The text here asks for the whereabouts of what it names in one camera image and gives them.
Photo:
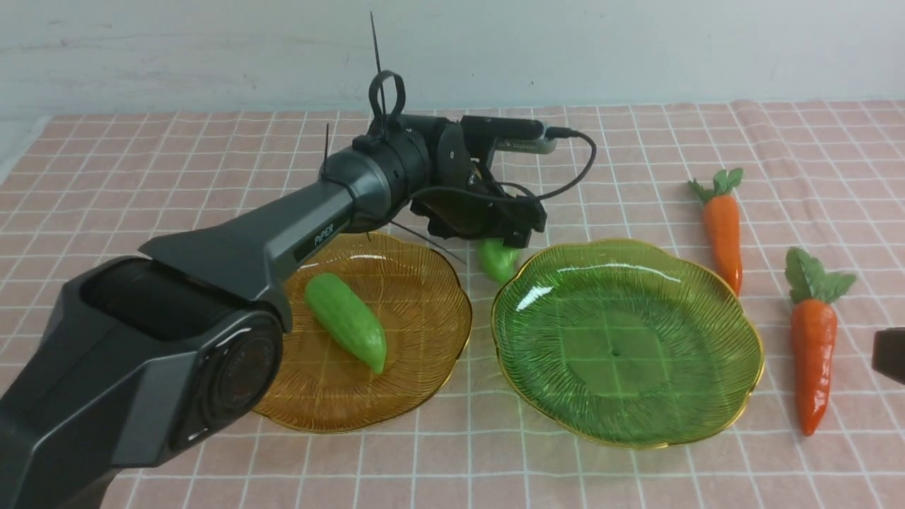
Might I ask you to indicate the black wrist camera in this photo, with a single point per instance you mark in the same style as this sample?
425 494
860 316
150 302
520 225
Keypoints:
484 135

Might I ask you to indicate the orange toy carrot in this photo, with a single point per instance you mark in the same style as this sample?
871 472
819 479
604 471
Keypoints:
813 332
721 220

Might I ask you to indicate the green toy gourd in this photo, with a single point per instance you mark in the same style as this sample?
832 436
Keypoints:
497 260
348 319

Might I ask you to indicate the green plastic plate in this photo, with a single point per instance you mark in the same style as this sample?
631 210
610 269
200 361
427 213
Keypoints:
625 345

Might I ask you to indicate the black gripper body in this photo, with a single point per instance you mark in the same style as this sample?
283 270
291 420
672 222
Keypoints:
888 354
463 199

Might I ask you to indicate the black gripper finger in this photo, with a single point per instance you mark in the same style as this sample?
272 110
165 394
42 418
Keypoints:
517 237

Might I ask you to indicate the amber plastic plate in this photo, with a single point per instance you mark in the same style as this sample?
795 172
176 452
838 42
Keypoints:
427 316

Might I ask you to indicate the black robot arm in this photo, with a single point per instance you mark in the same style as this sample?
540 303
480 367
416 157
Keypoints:
238 312

